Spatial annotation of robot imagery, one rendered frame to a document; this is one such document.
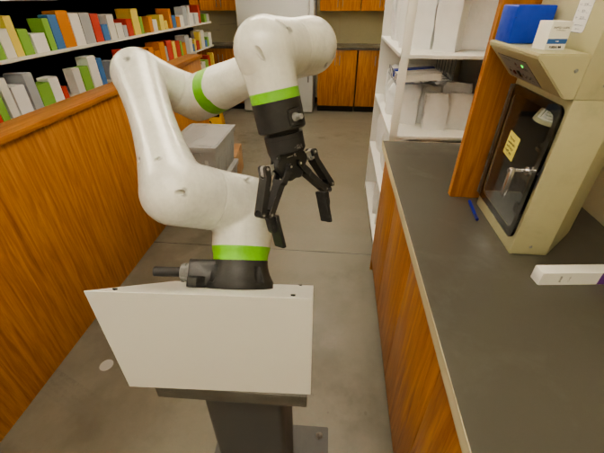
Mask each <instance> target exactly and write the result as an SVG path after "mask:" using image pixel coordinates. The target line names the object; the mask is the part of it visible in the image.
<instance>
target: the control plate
mask: <svg viewBox="0 0 604 453"><path fill-rule="evenodd" d="M498 54H499V55H500V57H501V58H502V60H503V62H504V64H505V65H506V67H507V68H508V69H509V70H510V69H511V70H512V71H510V72H511V74H512V75H513V76H516V77H518V78H520V79H522V80H524V81H527V82H529V83H531V84H533V85H535V86H538V87H540V88H541V86H540V84H539V83H538V81H537V79H536V78H535V77H534V75H533V74H532V72H531V70H530V69H529V66H528V65H527V63H526V62H523V61H520V60H517V59H515V58H511V57H508V56H505V55H503V54H501V53H498ZM514 62H515V63H516V64H517V65H515V64H514ZM521 66H523V68H522V67H521ZM513 70H515V71H516V73H517V74H514V73H513ZM517 70H518V71H520V73H521V75H522V74H523V75H524V76H523V77H521V76H519V74H518V72H517ZM526 76H528V78H526ZM530 78H532V80H529V79H530Z"/></svg>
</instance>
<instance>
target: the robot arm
mask: <svg viewBox="0 0 604 453"><path fill-rule="evenodd" d="M336 49H337V41H336V37H335V33H334V31H333V28H332V27H331V25H330V24H329V23H328V22H327V21H326V20H324V19H323V18H321V17H319V16H316V15H304V16H299V17H284V16H277V15H272V14H267V13H259V14H256V15H253V16H251V17H249V18H247V19H246V20H245V21H243V22H242V24H241V25H240V26H239V28H238V29H237V31H236V34H235V38H234V45H233V50H234V56H235V57H234V58H231V59H229V60H226V61H223V62H220V63H217V64H215V65H212V66H210V67H206V68H203V69H201V70H200V71H198V72H195V73H190V72H187V71H184V70H181V69H180V68H178V67H175V66H173V65H171V64H169V63H167V62H165V61H163V60H162V59H161V58H158V57H157V56H155V55H154V54H152V53H150V52H149V51H147V50H145V49H142V48H138V47H127V48H124V49H121V50H119V51H118V52H117V53H116V54H115V55H114V56H113V57H112V59H111V63H110V76H111V80H112V82H113V84H114V86H115V88H116V90H117V91H118V93H119V96H120V98H121V100H122V103H123V106H124V108H125V111H126V113H127V116H128V119H129V125H130V128H131V132H132V137H133V141H134V146H135V151H136V158H137V169H138V197H139V201H140V203H141V206H142V208H143V209H144V211H145V212H146V213H147V214H148V215H149V216H150V217H151V218H152V219H154V220H155V221H157V222H159V223H161V224H164V225H168V226H173V227H189V228H198V229H206V230H211V231H212V251H213V259H190V261H189V263H183V264H182V265H181V267H165V266H155V267H154V268H153V276H158V277H180V280H181V281H187V284H186V287H205V288H210V289H273V281H272V279H271V276H270V273H269V269H268V257H269V253H270V250H271V235H272V237H273V241H274V244H275V246H278V247H280V248H285V247H286V243H285V239H284V235H283V232H282V227H281V223H280V217H279V215H275V213H276V210H277V207H278V205H279V202H280V198H281V195H282V192H283V190H284V187H285V186H286V185H287V184H288V181H293V180H294V179H295V178H299V177H301V176H303V177H304V178H305V179H306V180H308V181H309V182H310V183H311V184H312V185H313V186H315V187H316V188H317V189H318V191H316V192H315V195H316V199H317V204H318V208H319V214H320V218H321V221H325V222H332V221H333V220H332V215H331V210H330V197H329V192H330V191H332V187H331V186H334V181H333V179H332V177H331V175H330V174H329V173H328V172H327V170H326V168H325V167H324V165H323V163H322V161H321V160H320V158H319V155H318V153H317V149H316V148H307V149H306V152H305V151H304V148H305V147H306V144H305V140H304V135H303V130H302V129H299V128H302V127H304V126H305V125H306V122H305V116H304V112H303V107H302V102H301V98H300V92H299V88H298V79H299V78H302V77H307V76H314V75H318V74H320V73H322V72H324V71H325V70H326V69H327V68H328V67H329V66H330V65H331V64H332V62H333V59H334V57H335V54H336ZM249 97H250V101H251V105H252V108H253V115H254V118H255V122H256V126H257V129H258V133H259V135H261V136H267V137H265V138H264V141H265V145H266V148H267V152H268V155H269V157H270V158H271V164H270V165H260V166H258V174H259V178H257V177H253V176H250V175H245V174H240V173H233V172H229V171H225V170H220V169H217V168H214V167H210V166H206V165H203V164H199V163H198V162H197V161H196V160H195V158H194V156H193V155H192V153H191V151H190V149H189V147H188V145H187V143H186V141H185V139H184V137H183V135H182V133H181V130H180V128H179V126H178V123H177V121H176V118H175V116H174V113H173V112H176V113H178V114H181V115H182V116H184V117H186V118H188V119H190V120H196V121H202V120H207V119H210V118H212V117H214V116H217V115H218V114H220V113H222V112H224V111H227V110H229V109H231V108H233V107H234V106H236V105H237V104H239V103H240V102H243V101H244V100H246V99H248V98H249ZM306 160H308V162H309V163H310V164H311V166H312V168H313V169H314V171H315V173H316V174H317V176H318V177H319V178H318V177H317V176H316V175H315V174H314V173H313V172H312V170H311V169H310V168H309V167H308V166H307V165H306ZM273 172H275V174H274V177H273V179H272V186H271V176H272V175H273ZM280 178H281V180H280Z"/></svg>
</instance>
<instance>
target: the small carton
mask: <svg viewBox="0 0 604 453"><path fill-rule="evenodd" d="M573 23H574V22H571V21H560V20H559V21H540V23H539V25H538V28H537V33H536V36H535V39H534V41H533V44H532V47H531V48H533V49H542V50H564V47H565V44H566V42H567V40H568V37H569V35H570V32H571V29H572V27H573Z"/></svg>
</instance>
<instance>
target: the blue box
mask: <svg viewBox="0 0 604 453"><path fill-rule="evenodd" d="M557 7H558V5H556V4H505V5H504V7H503V10H502V15H501V19H500V23H499V27H498V30H497V33H496V36H495V39H496V40H499V41H503V42H506V43H533V41H534V39H535V36H536V33H537V28H538V25H539V23H540V21H553V20H554V18H555V12H556V10H557Z"/></svg>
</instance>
